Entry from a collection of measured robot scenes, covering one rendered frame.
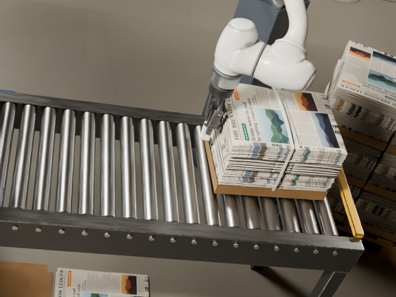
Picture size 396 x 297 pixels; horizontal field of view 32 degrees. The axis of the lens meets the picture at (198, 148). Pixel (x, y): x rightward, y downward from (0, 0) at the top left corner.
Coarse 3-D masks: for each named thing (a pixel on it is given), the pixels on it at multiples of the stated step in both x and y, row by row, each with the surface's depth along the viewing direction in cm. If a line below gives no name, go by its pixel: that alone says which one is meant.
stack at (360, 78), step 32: (352, 64) 289; (384, 64) 295; (352, 96) 277; (384, 96) 278; (352, 128) 287; (384, 128) 282; (352, 160) 296; (384, 160) 292; (352, 192) 308; (384, 224) 314; (384, 256) 326
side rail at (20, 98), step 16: (0, 96) 229; (16, 96) 231; (32, 96) 233; (0, 112) 231; (16, 112) 232; (80, 112) 235; (96, 112) 235; (112, 112) 237; (128, 112) 239; (144, 112) 241; (160, 112) 243; (16, 128) 237; (80, 128) 240; (96, 128) 240; (192, 128) 244; (176, 144) 249; (192, 144) 250
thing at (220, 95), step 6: (210, 84) 208; (210, 90) 208; (216, 90) 206; (222, 90) 206; (228, 90) 206; (216, 96) 207; (222, 96) 207; (228, 96) 208; (216, 102) 209; (222, 102) 209; (216, 108) 212
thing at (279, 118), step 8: (272, 96) 227; (280, 96) 228; (272, 104) 223; (272, 112) 221; (280, 112) 222; (288, 112) 222; (280, 120) 218; (288, 120) 219; (280, 128) 215; (280, 136) 213; (288, 136) 214; (296, 136) 214; (288, 144) 211; (296, 144) 212; (288, 152) 211; (296, 152) 211; (280, 160) 213; (280, 168) 216; (288, 168) 216; (272, 176) 219; (272, 184) 222; (280, 184) 222
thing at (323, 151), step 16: (288, 96) 228; (304, 96) 230; (320, 96) 232; (304, 112) 224; (320, 112) 226; (304, 128) 218; (320, 128) 220; (336, 128) 222; (304, 144) 213; (320, 144) 214; (336, 144) 216; (304, 160) 214; (320, 160) 216; (336, 160) 216; (288, 176) 220; (304, 176) 221; (320, 176) 222; (336, 176) 222
